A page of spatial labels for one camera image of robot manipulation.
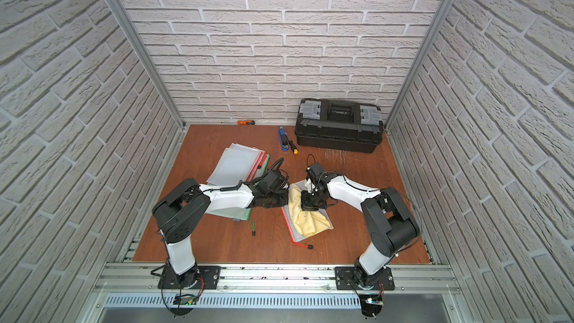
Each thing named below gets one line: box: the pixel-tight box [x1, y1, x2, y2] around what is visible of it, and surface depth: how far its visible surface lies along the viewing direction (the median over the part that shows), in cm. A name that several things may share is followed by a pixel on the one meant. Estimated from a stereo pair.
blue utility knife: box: [279, 125, 290, 152], surface depth 115 cm
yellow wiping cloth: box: [288, 183, 334, 238], surface depth 86 cm
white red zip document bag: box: [206, 142, 267, 185], surface depth 106 cm
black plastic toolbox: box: [294, 97, 385, 154], surface depth 102 cm
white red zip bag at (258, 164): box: [245, 147, 267, 184], surface depth 105 cm
